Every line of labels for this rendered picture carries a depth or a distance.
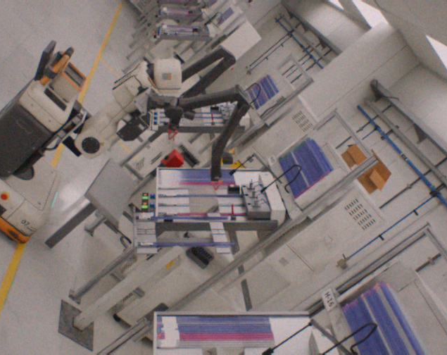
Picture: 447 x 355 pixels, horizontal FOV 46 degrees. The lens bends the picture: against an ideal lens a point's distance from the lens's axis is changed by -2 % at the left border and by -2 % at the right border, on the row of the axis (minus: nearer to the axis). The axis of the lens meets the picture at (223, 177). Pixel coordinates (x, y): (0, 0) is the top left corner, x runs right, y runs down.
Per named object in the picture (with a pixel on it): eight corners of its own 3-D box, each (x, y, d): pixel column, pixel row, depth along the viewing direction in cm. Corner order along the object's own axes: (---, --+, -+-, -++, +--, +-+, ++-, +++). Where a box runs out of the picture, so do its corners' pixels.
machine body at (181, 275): (108, 319, 335) (180, 264, 320) (116, 254, 397) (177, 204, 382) (179, 369, 362) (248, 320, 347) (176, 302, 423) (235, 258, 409)
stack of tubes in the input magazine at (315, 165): (294, 198, 311) (331, 170, 305) (277, 160, 356) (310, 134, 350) (307, 211, 316) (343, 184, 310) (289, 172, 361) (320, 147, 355)
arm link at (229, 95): (244, 79, 278) (245, 91, 271) (250, 99, 287) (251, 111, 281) (162, 97, 285) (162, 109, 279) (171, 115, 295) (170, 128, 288)
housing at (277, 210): (269, 230, 318) (272, 210, 311) (257, 190, 361) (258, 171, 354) (282, 230, 319) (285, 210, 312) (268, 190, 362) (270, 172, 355)
